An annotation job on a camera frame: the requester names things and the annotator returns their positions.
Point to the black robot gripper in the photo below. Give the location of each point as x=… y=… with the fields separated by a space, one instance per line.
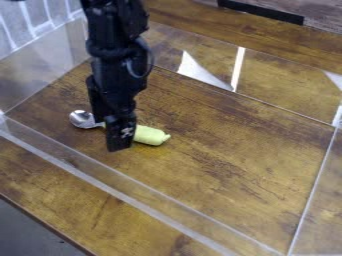
x=119 y=75

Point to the green handled metal spoon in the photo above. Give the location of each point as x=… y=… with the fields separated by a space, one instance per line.
x=146 y=135

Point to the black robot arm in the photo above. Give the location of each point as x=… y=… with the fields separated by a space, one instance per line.
x=117 y=22

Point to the black bar in background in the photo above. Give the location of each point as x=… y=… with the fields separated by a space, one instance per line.
x=262 y=11

